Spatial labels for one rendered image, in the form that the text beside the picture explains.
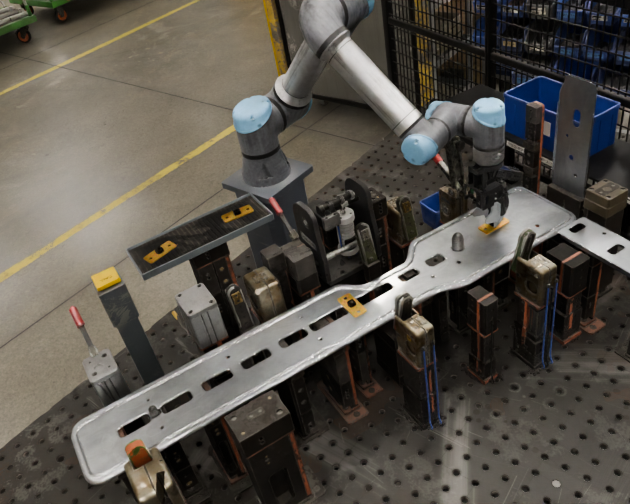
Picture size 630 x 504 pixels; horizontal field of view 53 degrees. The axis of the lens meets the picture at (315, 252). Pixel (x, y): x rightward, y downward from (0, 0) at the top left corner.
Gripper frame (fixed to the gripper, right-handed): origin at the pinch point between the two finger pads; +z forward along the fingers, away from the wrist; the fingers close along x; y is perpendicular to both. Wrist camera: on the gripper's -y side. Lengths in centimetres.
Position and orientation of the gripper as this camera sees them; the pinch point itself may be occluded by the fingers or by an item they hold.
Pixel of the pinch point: (494, 220)
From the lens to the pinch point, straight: 178.5
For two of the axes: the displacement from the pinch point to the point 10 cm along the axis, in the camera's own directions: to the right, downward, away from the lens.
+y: -8.4, 4.4, -3.2
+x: 5.1, 4.7, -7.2
